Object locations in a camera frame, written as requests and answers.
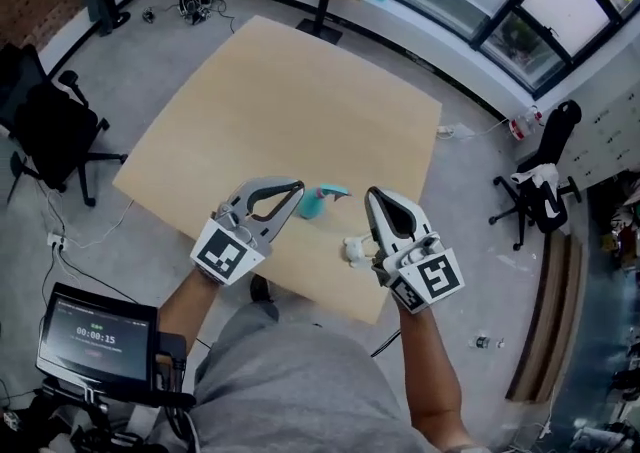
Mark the person's left forearm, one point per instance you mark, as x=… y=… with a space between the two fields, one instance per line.
x=187 y=311

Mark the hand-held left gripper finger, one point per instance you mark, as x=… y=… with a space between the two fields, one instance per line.
x=250 y=186
x=280 y=226

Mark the white cloth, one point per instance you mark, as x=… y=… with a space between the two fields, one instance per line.
x=537 y=173

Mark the white locker cabinet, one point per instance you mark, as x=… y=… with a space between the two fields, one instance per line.
x=605 y=136

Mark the black camera rig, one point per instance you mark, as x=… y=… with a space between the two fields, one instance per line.
x=100 y=416

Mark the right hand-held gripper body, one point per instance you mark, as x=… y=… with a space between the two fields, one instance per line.
x=432 y=281

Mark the person's left black shoe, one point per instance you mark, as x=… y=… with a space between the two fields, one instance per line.
x=261 y=288

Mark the person's left grey trouser leg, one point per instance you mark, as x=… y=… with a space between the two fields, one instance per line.
x=247 y=323

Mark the person's grey shirt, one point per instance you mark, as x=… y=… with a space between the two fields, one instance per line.
x=300 y=391

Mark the cluttered storage shelf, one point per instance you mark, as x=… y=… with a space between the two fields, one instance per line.
x=617 y=226

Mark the teal spray bottle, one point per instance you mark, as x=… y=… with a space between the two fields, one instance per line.
x=311 y=206

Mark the white power strip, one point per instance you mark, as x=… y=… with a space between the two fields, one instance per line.
x=56 y=241
x=452 y=131

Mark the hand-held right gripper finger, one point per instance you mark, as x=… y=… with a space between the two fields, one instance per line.
x=375 y=216
x=420 y=223

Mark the small black floor object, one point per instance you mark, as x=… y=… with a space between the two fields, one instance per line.
x=147 y=15

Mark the black high-back office chair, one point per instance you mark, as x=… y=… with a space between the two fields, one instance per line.
x=50 y=126

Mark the stack of wooden planks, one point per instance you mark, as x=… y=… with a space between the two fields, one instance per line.
x=550 y=316

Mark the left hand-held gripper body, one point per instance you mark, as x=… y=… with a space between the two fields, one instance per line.
x=222 y=253

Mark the clear jug with red label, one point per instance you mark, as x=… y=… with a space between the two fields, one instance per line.
x=522 y=126

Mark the black monitor screen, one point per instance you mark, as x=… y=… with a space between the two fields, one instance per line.
x=95 y=338

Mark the person's right forearm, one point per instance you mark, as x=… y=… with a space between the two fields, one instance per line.
x=430 y=381

